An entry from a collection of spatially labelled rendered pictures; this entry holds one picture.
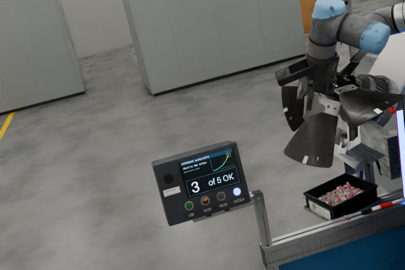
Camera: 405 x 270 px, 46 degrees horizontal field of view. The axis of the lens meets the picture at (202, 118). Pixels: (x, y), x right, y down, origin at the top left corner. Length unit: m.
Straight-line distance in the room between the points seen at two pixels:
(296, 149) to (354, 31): 0.89
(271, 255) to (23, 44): 7.50
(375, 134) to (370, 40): 0.85
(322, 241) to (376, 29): 0.79
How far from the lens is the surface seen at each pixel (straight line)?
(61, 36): 8.70
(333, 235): 1.73
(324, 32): 1.27
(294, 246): 1.69
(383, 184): 3.58
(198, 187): 1.44
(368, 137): 1.99
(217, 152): 1.44
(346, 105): 1.88
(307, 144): 2.02
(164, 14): 7.23
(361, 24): 1.24
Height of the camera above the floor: 1.78
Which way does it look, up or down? 18 degrees down
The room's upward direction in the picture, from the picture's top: 12 degrees counter-clockwise
